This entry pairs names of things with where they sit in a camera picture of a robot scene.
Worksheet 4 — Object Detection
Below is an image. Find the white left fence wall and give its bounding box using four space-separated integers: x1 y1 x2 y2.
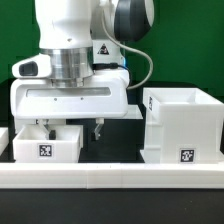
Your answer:
0 127 9 156

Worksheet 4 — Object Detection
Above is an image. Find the black cable bundle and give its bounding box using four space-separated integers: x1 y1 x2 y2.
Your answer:
99 0 155 91

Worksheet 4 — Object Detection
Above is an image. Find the white fence wall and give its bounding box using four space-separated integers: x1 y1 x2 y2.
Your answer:
0 127 9 156
0 163 224 189

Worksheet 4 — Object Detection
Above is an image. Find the white front drawer box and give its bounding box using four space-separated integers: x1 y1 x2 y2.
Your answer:
13 125 83 163

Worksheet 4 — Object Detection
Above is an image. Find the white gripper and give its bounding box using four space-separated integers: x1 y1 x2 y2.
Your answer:
10 70 129 140

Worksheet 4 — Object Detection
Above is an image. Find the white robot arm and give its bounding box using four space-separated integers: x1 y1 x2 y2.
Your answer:
10 0 154 139

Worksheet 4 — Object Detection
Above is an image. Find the white marker base plate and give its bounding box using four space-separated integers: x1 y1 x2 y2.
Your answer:
126 105 143 120

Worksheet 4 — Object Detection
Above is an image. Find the white front fence wall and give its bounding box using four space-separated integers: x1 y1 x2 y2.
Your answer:
0 163 224 189

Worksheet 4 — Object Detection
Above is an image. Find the white drawer cabinet frame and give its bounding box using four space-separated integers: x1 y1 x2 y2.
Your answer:
141 87 224 164

